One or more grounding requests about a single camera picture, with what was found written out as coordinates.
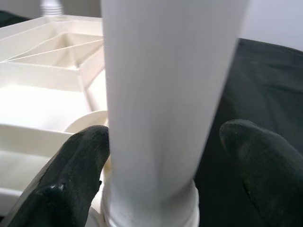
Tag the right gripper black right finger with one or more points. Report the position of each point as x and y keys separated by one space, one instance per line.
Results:
x=267 y=170

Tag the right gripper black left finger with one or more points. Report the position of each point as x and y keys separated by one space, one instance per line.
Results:
x=68 y=179

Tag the white plastic table top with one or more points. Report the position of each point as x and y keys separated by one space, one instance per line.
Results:
x=42 y=99

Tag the black cloth table cover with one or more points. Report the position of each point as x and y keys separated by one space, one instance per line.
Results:
x=265 y=82

